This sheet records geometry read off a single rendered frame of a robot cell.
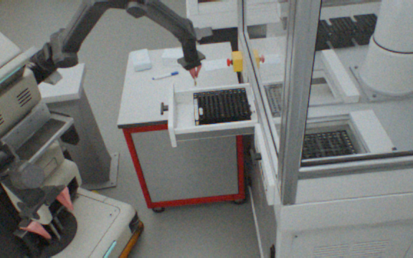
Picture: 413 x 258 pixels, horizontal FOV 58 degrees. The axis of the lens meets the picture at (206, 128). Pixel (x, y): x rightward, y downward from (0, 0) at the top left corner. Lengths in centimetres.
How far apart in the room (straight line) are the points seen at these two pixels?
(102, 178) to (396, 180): 183
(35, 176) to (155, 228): 134
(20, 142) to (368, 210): 112
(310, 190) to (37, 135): 89
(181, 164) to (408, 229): 106
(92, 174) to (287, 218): 158
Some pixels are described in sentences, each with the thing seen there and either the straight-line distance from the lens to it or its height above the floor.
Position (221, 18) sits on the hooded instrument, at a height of 86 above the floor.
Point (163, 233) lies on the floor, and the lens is 223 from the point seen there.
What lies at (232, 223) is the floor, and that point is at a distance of 221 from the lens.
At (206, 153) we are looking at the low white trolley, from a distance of 188.
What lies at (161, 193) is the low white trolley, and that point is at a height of 21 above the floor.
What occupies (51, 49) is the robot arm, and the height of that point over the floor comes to 124.
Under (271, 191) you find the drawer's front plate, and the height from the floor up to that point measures 89.
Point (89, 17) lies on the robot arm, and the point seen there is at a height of 141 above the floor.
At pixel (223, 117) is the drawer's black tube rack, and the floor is 90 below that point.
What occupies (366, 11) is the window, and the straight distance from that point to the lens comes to 80.
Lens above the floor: 186
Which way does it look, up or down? 43 degrees down
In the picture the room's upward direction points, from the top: 7 degrees counter-clockwise
